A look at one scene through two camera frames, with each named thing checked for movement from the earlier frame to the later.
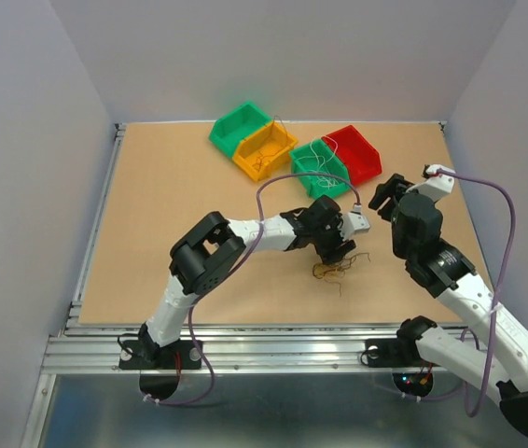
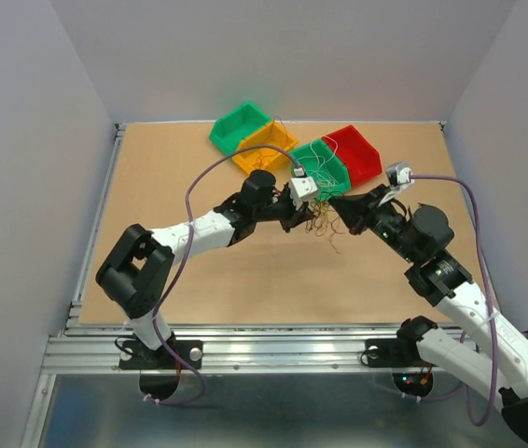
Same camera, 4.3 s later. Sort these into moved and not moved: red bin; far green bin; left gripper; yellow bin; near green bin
Moved: left gripper
Not moved: red bin; far green bin; yellow bin; near green bin
